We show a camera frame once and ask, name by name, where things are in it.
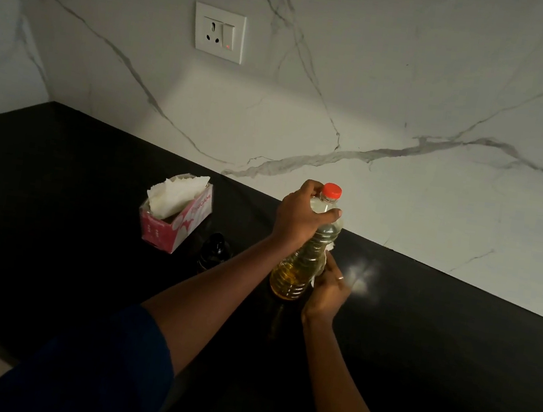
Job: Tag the person's left hand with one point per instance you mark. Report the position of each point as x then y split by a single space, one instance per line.
300 217

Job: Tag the person's right hand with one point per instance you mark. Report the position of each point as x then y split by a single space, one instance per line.
327 290

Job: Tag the large clear plastic oil bottle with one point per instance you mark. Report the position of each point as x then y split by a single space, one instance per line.
300 272

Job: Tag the red bottle cap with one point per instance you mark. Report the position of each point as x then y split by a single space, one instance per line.
332 191

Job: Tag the single tissue sheet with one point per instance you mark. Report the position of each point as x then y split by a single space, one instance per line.
330 247

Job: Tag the black small bottle cap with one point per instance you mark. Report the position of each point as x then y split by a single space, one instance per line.
214 251

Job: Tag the person's right forearm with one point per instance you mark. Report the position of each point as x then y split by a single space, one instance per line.
346 398

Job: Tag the person's left forearm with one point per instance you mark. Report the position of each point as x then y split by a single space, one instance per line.
209 300

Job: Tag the black countertop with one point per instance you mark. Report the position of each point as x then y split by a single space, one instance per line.
51 209

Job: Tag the white tissues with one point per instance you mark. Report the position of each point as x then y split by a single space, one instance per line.
173 195

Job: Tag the pink tissue box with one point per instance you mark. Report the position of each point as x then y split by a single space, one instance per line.
165 237

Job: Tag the white wall socket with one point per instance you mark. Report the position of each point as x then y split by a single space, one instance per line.
219 33

